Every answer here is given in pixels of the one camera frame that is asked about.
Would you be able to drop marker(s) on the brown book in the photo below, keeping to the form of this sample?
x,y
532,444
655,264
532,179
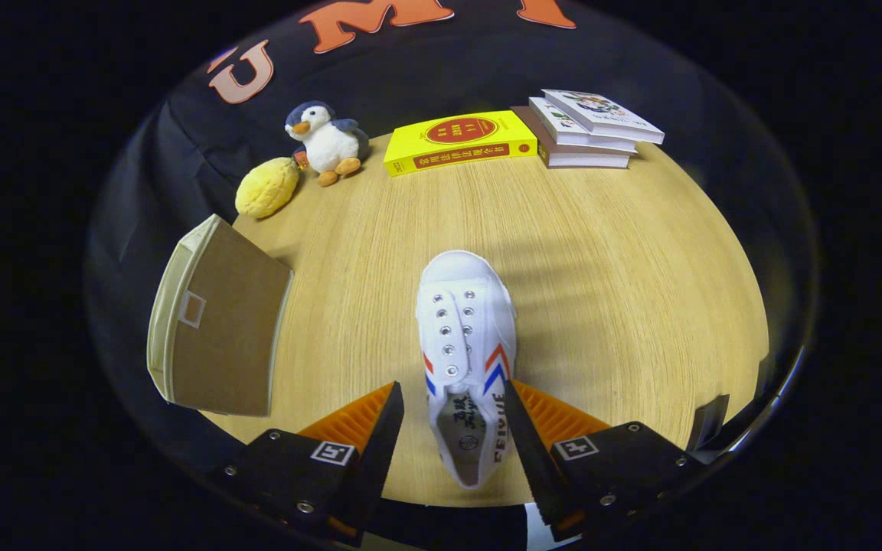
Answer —
x,y
586,159

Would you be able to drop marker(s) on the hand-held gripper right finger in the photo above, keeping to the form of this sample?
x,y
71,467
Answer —
x,y
537,467

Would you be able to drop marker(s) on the yellow book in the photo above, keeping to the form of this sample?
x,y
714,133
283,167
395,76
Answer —
x,y
410,145

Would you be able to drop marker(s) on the beige fabric storage box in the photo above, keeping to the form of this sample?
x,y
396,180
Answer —
x,y
227,329

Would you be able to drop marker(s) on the white canvas shoe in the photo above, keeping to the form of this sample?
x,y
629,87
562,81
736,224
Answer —
x,y
460,279

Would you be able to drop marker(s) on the penguin plush toy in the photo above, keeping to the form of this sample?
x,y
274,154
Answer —
x,y
330,145

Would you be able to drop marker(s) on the white illustrated book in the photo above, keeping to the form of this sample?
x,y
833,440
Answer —
x,y
602,111

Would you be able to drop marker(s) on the yellow bun plush toy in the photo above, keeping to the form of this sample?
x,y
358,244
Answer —
x,y
265,187

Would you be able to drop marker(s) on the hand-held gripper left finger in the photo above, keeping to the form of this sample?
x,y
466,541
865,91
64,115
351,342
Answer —
x,y
372,467

